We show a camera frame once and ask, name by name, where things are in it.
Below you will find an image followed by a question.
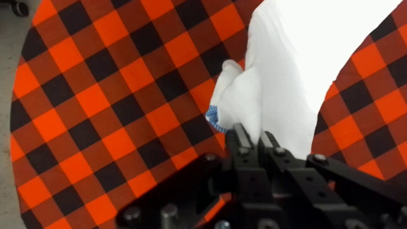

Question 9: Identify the red black checkered tablecloth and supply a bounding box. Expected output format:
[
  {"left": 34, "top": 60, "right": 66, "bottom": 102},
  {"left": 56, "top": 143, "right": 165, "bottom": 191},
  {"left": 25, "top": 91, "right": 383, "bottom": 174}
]
[{"left": 9, "top": 0, "right": 407, "bottom": 229}]

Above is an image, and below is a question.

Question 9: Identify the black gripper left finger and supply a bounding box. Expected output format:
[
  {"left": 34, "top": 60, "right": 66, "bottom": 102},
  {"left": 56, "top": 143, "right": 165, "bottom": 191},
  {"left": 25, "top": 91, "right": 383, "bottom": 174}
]
[{"left": 224, "top": 122, "right": 261, "bottom": 166}]

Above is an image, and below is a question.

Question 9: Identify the white towel with blue stripes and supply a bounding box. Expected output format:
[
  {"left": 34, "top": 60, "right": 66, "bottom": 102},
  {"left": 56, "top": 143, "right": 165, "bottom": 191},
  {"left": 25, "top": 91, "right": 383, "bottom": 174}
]
[{"left": 203, "top": 0, "right": 404, "bottom": 162}]

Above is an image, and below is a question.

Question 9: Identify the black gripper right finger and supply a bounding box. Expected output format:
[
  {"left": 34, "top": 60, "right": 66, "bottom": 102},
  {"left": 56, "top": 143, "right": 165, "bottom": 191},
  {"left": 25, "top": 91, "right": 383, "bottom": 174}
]
[{"left": 258, "top": 130, "right": 294, "bottom": 169}]

